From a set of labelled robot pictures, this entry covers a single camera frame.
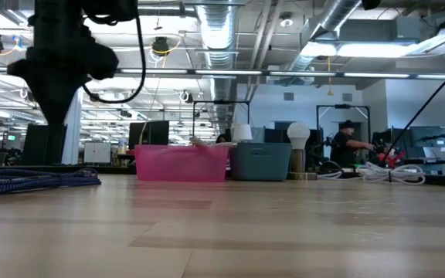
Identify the white cabinet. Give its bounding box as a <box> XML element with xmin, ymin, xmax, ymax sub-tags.
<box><xmin>83</xmin><ymin>141</ymin><xmax>113</xmax><ymax>164</ymax></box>

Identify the long ceiling light strip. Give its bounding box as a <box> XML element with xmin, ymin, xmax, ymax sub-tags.
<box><xmin>0</xmin><ymin>66</ymin><xmax>445</xmax><ymax>80</ymax></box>

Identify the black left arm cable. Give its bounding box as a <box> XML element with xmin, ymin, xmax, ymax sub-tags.
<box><xmin>81</xmin><ymin>14</ymin><xmax>148</xmax><ymax>105</ymax></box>

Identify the black ceiling camera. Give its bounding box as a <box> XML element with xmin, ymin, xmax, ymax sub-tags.
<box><xmin>151</xmin><ymin>36</ymin><xmax>171</xmax><ymax>57</ymax></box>

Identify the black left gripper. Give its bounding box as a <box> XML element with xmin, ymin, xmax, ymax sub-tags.
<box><xmin>7</xmin><ymin>22</ymin><xmax>121</xmax><ymax>165</ymax></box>

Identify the white cylinder object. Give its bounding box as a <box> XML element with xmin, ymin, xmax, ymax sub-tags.
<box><xmin>231</xmin><ymin>123</ymin><xmax>253</xmax><ymax>144</ymax></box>

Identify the purple braided USB cable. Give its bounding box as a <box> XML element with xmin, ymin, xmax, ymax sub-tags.
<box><xmin>0</xmin><ymin>167</ymin><xmax>103</xmax><ymax>196</ymax></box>

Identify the pink plastic bin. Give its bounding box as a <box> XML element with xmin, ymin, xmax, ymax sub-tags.
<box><xmin>134</xmin><ymin>144</ymin><xmax>230</xmax><ymax>184</ymax></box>

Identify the black metal frame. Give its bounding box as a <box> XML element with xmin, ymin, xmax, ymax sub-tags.
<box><xmin>315</xmin><ymin>103</ymin><xmax>372</xmax><ymax>156</ymax></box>
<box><xmin>192</xmin><ymin>100</ymin><xmax>251</xmax><ymax>141</ymax></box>

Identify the white power cable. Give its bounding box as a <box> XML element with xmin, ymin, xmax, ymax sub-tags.
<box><xmin>316</xmin><ymin>161</ymin><xmax>427</xmax><ymax>186</ymax></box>

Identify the silver ventilation duct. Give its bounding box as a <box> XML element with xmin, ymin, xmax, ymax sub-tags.
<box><xmin>284</xmin><ymin>0</ymin><xmax>365</xmax><ymax>76</ymax></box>
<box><xmin>194</xmin><ymin>0</ymin><xmax>239</xmax><ymax>131</ymax></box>

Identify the white light bulb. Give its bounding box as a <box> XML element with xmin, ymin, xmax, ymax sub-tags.
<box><xmin>287</xmin><ymin>120</ymin><xmax>311</xmax><ymax>151</ymax></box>

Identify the person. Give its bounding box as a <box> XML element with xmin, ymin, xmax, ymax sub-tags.
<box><xmin>329</xmin><ymin>119</ymin><xmax>377</xmax><ymax>169</ymax></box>

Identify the red object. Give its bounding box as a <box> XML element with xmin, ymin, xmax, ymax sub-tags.
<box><xmin>378</xmin><ymin>151</ymin><xmax>407</xmax><ymax>169</ymax></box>

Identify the wooden bulb holder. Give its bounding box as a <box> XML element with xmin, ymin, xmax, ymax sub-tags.
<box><xmin>286</xmin><ymin>148</ymin><xmax>318</xmax><ymax>181</ymax></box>

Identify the white pillar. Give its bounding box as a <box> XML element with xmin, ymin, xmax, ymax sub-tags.
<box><xmin>60</xmin><ymin>88</ymin><xmax>83</xmax><ymax>166</ymax></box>

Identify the black monitor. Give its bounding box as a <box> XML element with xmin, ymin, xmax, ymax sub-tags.
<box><xmin>127</xmin><ymin>120</ymin><xmax>171</xmax><ymax>151</ymax></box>

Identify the black panel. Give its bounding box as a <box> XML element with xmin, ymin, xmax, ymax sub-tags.
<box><xmin>21</xmin><ymin>123</ymin><xmax>69</xmax><ymax>167</ymax></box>

